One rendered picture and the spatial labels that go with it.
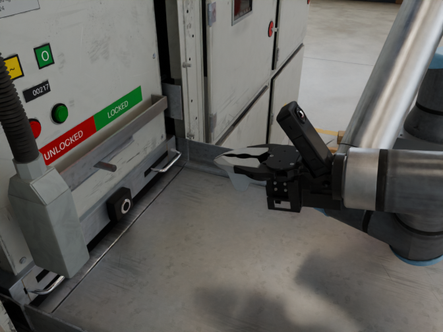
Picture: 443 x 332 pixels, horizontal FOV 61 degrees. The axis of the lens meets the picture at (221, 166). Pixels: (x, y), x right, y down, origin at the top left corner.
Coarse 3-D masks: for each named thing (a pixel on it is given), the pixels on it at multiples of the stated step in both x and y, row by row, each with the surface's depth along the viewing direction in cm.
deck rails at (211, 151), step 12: (192, 144) 100; (204, 144) 98; (192, 156) 102; (204, 156) 101; (216, 156) 99; (192, 168) 100; (204, 168) 100; (216, 168) 100; (36, 312) 57; (36, 324) 59; (48, 324) 57; (60, 324) 56; (72, 324) 62
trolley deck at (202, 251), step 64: (192, 192) 92; (256, 192) 92; (128, 256) 75; (192, 256) 75; (256, 256) 75; (320, 256) 75; (384, 256) 75; (128, 320) 63; (192, 320) 63; (256, 320) 63; (320, 320) 63; (384, 320) 63
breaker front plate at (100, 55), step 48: (48, 0) 55; (96, 0) 64; (144, 0) 77; (0, 48) 50; (96, 48) 67; (144, 48) 80; (48, 96) 59; (96, 96) 70; (144, 96) 84; (0, 144) 53; (96, 144) 73; (144, 144) 89; (0, 192) 55; (96, 192) 76
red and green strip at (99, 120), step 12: (132, 96) 80; (108, 108) 73; (120, 108) 77; (96, 120) 71; (108, 120) 74; (72, 132) 66; (84, 132) 69; (48, 144) 61; (60, 144) 64; (72, 144) 66; (48, 156) 62; (60, 156) 64
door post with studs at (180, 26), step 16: (176, 0) 84; (192, 0) 87; (176, 16) 86; (192, 16) 88; (176, 32) 88; (192, 32) 90; (176, 48) 90; (192, 48) 92; (176, 64) 92; (192, 64) 94; (176, 80) 97; (192, 80) 96; (192, 96) 98; (192, 112) 100; (176, 128) 103; (192, 128) 102
